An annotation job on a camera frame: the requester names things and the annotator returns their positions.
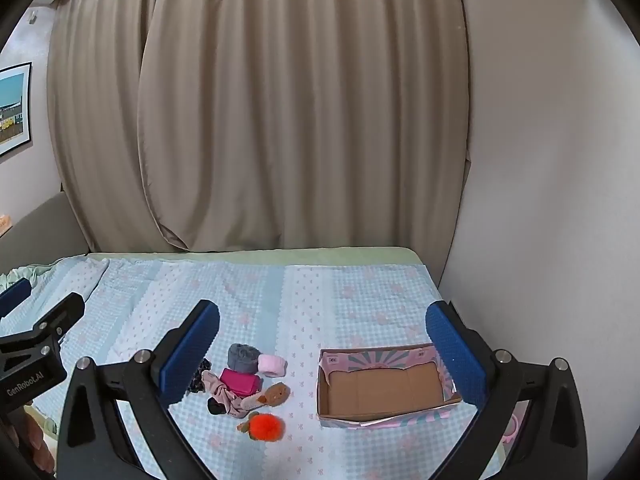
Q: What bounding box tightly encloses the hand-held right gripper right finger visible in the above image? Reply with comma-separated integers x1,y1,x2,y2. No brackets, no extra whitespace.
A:
425,300,588,480

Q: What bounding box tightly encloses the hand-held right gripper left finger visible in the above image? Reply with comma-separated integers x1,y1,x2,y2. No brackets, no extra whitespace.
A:
56,299,221,480

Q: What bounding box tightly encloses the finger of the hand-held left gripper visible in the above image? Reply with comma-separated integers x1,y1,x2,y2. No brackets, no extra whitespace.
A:
29,292,86,343
0,278,33,320

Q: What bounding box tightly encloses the dark patterned cloth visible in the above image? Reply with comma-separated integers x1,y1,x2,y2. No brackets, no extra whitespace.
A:
187,358,213,395

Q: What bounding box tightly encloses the grey sock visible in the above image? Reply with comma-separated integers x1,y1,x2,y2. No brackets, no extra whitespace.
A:
227,343,261,375

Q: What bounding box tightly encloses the pink sock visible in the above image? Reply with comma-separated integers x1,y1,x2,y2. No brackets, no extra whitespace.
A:
202,372,271,419

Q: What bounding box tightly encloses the magenta zip pouch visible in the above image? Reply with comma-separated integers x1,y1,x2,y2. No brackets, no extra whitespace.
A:
220,368,262,396

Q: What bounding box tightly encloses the cardboard box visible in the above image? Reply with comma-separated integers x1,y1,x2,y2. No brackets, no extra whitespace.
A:
316,342,463,430

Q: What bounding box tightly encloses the pink fluffy scrunchie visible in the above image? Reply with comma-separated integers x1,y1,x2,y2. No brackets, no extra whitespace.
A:
257,353,287,378

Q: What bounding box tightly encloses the brown plush toy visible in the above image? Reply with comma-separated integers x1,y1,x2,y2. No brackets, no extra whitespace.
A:
262,382,292,407

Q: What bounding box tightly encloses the orange pom-pom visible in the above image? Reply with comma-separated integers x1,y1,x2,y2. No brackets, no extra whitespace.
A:
237,412,285,442

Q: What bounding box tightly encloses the person's left hand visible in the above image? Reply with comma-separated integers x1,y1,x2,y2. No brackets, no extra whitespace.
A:
15,404,54,472

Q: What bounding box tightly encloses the grey padded headboard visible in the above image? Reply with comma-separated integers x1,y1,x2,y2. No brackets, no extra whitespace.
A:
0,192,91,273

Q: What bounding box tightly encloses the pink plastic object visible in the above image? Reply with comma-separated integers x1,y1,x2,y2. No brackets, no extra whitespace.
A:
500,402,529,444

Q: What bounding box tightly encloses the blue checked blanket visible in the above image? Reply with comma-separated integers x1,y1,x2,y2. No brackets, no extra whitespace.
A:
0,255,506,480

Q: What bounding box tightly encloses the beige curtain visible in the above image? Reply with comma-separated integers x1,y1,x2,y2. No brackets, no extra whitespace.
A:
46,0,473,253

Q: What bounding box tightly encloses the framed wall picture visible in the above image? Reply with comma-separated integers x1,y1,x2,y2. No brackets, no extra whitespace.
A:
0,62,33,161

